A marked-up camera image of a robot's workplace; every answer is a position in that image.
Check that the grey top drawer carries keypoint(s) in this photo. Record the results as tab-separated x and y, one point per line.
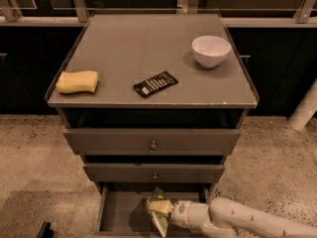
152	142

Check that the grey middle drawer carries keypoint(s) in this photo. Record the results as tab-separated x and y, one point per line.
154	172

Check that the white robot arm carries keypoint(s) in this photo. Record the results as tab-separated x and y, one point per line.
222	218

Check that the white ceramic bowl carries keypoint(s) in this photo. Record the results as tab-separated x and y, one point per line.
210	51

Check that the metal railing frame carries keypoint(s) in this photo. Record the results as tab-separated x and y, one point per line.
233	13

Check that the yellow sponge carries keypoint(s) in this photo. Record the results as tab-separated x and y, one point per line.
73	82

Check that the white post at right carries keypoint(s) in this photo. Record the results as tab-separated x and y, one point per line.
305	109

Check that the black snack bar wrapper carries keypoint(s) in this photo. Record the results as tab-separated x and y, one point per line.
155	84

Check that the green jalapeno chip bag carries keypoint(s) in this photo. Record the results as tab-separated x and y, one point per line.
160	221

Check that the black object on floor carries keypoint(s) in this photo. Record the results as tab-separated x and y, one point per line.
45	231

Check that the grey drawer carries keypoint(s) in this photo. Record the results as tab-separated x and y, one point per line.
152	142
154	172
123	212

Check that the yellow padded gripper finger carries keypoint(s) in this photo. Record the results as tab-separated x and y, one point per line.
163	207

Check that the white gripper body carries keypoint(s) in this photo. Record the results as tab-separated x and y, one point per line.
180	212

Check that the grey bottom drawer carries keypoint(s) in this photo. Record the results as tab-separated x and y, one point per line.
123	212

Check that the grey drawer cabinet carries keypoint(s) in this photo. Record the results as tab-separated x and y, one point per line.
157	117

